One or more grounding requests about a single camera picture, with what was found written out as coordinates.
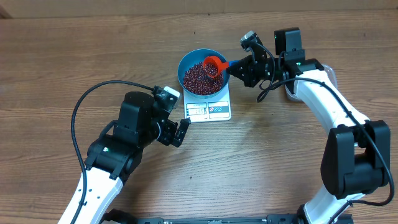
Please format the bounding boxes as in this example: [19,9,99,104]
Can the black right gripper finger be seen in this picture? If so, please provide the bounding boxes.
[226,55,252,78]
[240,76,258,88]

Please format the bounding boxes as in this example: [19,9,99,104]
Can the red scoop blue handle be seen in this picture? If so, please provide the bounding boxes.
[203,56,230,79]

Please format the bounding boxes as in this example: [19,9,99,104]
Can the red beans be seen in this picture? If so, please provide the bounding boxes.
[183,62,224,95]
[204,63,218,78]

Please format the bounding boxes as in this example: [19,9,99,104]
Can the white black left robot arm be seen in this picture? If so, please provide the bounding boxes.
[59,87,190,223]

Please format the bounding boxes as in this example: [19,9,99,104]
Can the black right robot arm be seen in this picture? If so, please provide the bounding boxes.
[226,27,395,223]

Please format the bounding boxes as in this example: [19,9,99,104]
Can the white digital kitchen scale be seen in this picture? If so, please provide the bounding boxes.
[183,84,232,123]

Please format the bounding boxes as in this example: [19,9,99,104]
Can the red beans in bowl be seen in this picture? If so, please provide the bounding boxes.
[183,62,224,95]

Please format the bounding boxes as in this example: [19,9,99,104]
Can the teal plastic bowl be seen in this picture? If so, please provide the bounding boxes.
[177,49,229,98]

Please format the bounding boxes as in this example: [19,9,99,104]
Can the clear plastic food container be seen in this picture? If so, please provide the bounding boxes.
[285,64,338,101]

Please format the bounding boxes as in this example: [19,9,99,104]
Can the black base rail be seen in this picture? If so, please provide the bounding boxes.
[99,208,354,224]

